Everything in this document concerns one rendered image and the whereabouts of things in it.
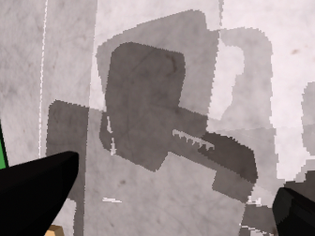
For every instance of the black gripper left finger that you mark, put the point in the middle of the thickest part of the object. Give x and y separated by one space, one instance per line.
32 193

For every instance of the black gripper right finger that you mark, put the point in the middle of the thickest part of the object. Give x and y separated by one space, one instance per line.
294 214

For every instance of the green putting mat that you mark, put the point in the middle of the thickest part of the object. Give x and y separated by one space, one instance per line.
3 152

